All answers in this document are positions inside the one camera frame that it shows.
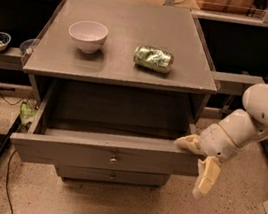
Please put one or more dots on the small grey bowl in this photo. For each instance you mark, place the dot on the small grey bowl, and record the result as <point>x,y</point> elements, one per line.
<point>28,46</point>

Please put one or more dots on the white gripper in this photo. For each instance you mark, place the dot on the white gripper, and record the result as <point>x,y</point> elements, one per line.
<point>220,142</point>

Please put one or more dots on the crushed green soda can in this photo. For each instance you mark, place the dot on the crushed green soda can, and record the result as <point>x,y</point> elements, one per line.
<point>153,59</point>

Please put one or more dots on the green snack bag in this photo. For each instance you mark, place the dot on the green snack bag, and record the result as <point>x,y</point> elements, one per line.
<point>27,113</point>

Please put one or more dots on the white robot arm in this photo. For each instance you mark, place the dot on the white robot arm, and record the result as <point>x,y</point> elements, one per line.
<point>250,124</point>

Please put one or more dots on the grey top drawer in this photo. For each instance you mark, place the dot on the grey top drawer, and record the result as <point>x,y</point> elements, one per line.
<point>105,127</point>

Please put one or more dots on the grey bottom drawer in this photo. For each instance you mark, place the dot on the grey bottom drawer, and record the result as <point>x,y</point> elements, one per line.
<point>101,175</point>

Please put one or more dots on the grey drawer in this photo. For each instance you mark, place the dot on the grey drawer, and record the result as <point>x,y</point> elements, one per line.
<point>101,175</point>
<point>105,127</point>

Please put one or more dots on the grey drawer cabinet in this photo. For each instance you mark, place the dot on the grey drawer cabinet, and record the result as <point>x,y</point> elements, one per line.
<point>130,24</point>

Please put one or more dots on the black metal bar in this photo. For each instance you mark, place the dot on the black metal bar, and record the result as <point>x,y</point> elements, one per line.
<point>0,150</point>

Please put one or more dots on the grey wooden rail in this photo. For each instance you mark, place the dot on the grey wooden rail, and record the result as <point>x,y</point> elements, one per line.
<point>234,84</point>

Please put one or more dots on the white ceramic bowl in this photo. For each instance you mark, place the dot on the white ceramic bowl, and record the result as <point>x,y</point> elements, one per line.
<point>88,36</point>

